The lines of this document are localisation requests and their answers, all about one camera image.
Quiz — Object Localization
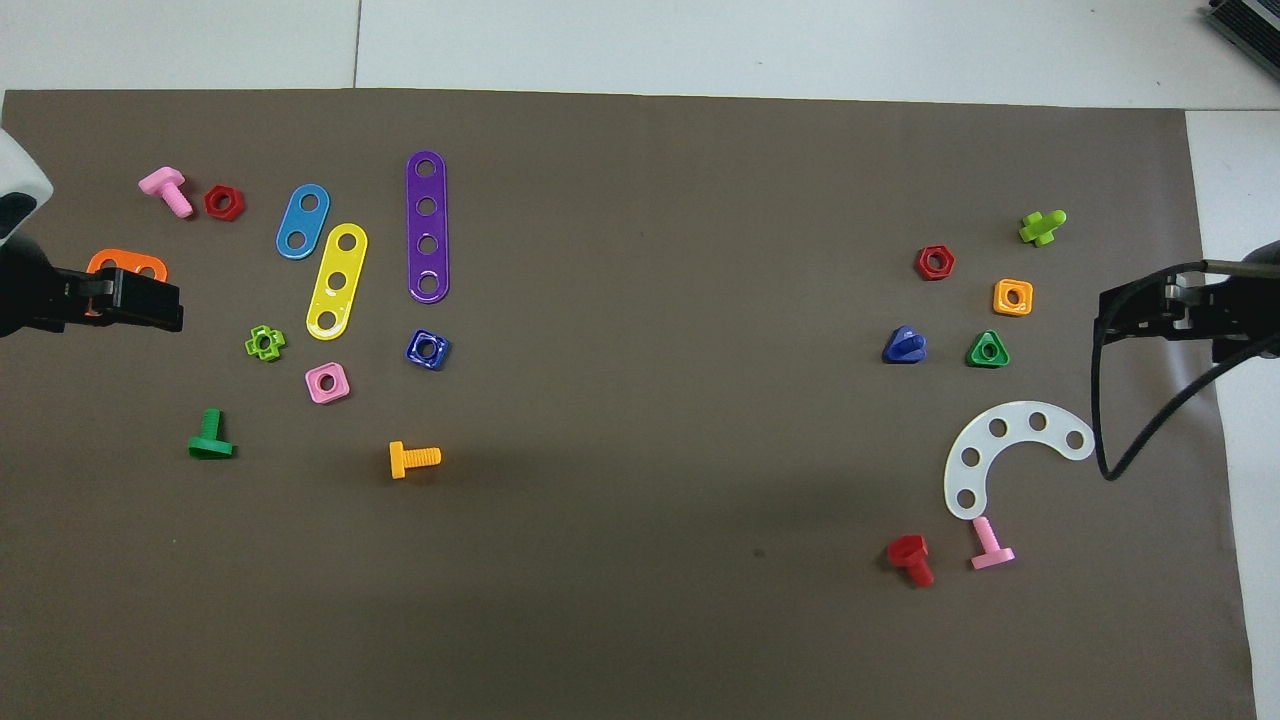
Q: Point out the yellow three-hole plate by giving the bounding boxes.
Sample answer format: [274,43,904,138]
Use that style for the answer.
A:
[305,222,369,341]

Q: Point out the white curved five-hole plate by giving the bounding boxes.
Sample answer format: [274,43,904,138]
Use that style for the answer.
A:
[944,401,1097,521]

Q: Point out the lime green cross screw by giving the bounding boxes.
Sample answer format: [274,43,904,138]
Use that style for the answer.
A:
[1018,209,1068,248]

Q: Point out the grey ribbed device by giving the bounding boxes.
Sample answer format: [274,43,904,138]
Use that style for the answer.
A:
[1200,0,1280,57]

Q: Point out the pink plastic screw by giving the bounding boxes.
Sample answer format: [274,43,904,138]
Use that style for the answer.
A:
[138,166,195,220]
[970,516,1017,572]

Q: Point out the pink square nut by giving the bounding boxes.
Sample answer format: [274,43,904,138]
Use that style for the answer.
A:
[305,361,352,405]

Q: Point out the dark blue square nut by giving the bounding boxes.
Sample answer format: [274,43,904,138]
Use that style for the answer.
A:
[405,328,452,372]

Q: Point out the blue two-hole plate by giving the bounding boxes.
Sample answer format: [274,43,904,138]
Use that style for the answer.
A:
[275,184,331,261]

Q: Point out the purple four-hole plate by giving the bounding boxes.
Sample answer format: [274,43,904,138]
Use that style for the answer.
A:
[405,150,451,304]

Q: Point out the orange heart-shaped plate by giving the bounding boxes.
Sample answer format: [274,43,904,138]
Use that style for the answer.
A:
[85,248,169,319]

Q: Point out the brown table mat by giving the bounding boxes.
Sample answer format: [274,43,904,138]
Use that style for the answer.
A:
[0,88,1259,720]

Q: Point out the dark blue triangle screw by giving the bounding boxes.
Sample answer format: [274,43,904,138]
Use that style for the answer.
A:
[882,325,928,366]

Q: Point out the dark green plastic screw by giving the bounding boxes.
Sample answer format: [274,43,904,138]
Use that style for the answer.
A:
[187,408,236,461]

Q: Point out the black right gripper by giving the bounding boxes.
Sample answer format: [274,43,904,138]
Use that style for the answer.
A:
[1098,240,1280,364]

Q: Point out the orange plastic screw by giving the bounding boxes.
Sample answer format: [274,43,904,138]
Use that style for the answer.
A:
[388,441,443,480]

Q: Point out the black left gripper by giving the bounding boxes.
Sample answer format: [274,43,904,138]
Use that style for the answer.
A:
[0,236,185,338]

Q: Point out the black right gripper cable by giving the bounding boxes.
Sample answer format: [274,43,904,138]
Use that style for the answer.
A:
[1092,258,1280,483]

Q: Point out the red hexagon screw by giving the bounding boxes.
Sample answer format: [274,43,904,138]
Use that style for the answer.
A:
[886,534,936,589]

